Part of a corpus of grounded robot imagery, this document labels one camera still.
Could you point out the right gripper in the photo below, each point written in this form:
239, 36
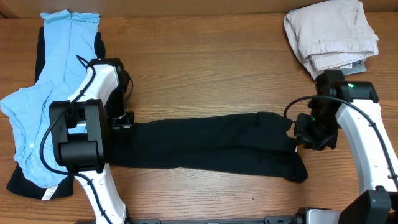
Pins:
305, 138

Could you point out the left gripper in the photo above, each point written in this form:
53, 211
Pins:
127, 124

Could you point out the black t-shirt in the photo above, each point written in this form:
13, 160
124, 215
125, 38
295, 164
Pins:
251, 144

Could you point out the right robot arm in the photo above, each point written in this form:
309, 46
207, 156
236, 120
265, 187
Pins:
353, 107

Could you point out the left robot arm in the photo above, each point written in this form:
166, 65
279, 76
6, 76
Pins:
80, 130

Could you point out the folded grey garment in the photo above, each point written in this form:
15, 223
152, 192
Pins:
352, 68

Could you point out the light blue shirt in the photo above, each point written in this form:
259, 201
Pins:
67, 35

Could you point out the folded beige trousers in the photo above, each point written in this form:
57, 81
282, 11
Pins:
327, 35

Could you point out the black garment under pile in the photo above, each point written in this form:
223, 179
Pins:
18, 184

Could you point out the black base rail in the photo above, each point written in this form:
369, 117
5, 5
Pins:
211, 221

